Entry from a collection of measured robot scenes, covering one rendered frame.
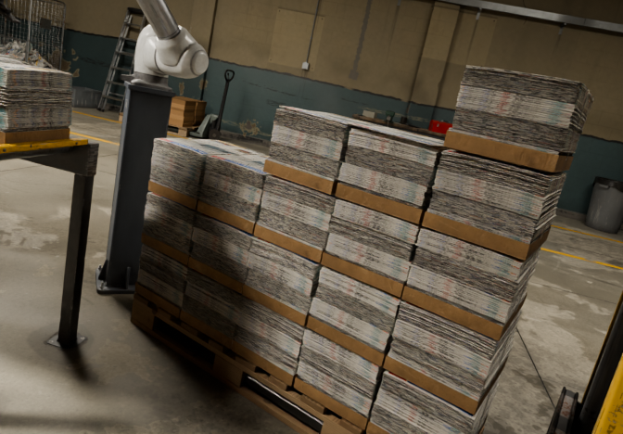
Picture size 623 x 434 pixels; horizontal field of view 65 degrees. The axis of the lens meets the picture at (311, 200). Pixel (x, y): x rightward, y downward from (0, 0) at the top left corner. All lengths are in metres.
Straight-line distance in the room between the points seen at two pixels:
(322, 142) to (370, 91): 6.88
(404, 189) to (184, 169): 0.91
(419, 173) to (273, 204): 0.53
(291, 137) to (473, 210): 0.63
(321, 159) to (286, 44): 7.22
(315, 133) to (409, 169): 0.34
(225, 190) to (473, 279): 0.93
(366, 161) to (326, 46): 7.14
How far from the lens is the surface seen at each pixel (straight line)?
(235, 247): 1.80
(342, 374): 1.67
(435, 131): 7.78
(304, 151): 1.59
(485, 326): 1.43
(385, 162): 1.46
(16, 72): 1.64
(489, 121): 1.37
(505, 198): 1.35
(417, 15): 8.52
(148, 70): 2.39
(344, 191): 1.52
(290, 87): 8.64
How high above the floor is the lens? 1.14
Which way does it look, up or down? 13 degrees down
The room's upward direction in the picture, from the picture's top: 12 degrees clockwise
